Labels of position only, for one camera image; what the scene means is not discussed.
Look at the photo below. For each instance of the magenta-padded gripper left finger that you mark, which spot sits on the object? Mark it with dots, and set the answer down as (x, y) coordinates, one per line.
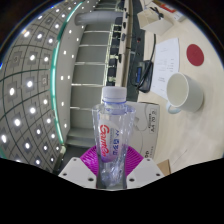
(88, 163)

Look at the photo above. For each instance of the white ceramic mug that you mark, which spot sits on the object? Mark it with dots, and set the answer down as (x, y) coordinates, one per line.
(191, 96)

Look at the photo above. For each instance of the white copy paper carton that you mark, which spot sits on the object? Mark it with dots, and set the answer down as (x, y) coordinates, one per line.
(148, 130)

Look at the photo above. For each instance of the flat round red coaster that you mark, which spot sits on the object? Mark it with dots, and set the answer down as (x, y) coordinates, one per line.
(195, 55)

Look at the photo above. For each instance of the clear plastic water bottle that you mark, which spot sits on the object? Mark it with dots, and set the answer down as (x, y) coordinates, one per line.
(111, 133)

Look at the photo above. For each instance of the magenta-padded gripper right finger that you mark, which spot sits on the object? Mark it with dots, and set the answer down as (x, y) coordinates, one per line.
(135, 161)

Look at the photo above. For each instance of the printed white paper sheet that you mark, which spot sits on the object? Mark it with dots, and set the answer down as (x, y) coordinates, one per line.
(168, 63)

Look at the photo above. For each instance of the long curved conference desk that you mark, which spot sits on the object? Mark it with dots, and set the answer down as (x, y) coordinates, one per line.
(126, 50)

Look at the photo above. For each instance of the recessed ceiling lights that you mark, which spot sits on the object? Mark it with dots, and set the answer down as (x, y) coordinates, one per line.
(30, 83)

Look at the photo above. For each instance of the black desk conference unit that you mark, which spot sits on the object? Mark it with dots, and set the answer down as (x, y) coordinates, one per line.
(141, 75)

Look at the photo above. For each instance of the row of black office chairs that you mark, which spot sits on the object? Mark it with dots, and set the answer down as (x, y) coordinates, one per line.
(115, 50)

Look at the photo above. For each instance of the black tool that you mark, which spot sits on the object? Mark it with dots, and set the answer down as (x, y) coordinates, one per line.
(158, 12)

